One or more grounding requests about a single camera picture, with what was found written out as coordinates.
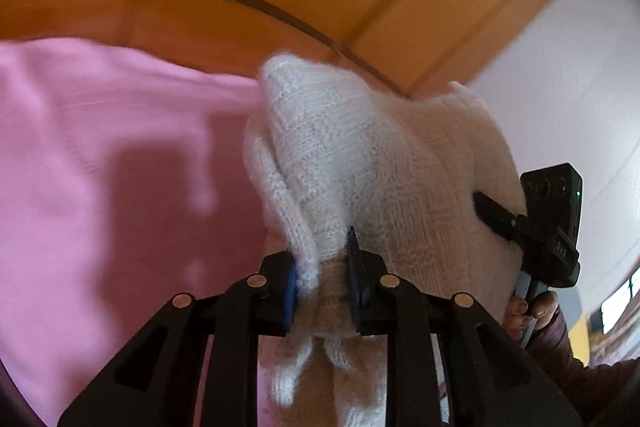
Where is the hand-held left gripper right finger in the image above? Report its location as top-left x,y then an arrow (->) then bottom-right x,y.
346,226 -> 584,427

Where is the person's maroon sleeved right forearm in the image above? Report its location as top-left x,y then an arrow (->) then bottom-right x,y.
525,304 -> 640,427

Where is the blurred patterned cloth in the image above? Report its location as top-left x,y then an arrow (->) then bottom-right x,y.
586,307 -> 640,369

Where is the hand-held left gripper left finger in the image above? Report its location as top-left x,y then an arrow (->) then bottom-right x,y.
57,252 -> 302,427

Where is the pink bed sheet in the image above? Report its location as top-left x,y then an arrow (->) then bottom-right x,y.
0,37 -> 321,427

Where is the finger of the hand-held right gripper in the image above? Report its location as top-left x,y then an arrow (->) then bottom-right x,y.
472,191 -> 527,249

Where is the white knitted sweater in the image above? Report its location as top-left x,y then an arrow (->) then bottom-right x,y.
242,54 -> 532,427

